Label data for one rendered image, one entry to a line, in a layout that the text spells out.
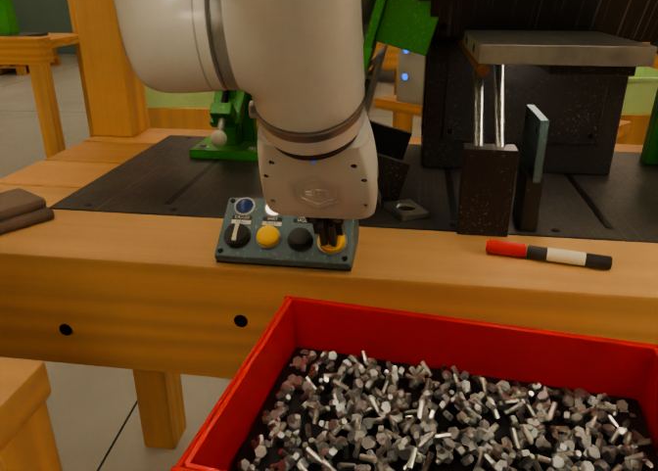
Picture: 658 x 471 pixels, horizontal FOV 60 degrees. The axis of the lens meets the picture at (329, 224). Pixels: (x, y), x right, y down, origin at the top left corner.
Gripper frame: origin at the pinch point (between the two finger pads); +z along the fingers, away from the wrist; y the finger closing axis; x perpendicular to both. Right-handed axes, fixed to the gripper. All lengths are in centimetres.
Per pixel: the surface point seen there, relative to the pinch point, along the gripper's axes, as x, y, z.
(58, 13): 790, -647, 582
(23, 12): 787, -712, 578
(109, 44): 56, -54, 25
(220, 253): -2.2, -11.9, 3.7
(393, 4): 31.3, 4.6, -2.9
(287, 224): 1.9, -5.2, 3.7
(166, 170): 23.1, -31.7, 23.1
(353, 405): -19.3, 4.7, -5.3
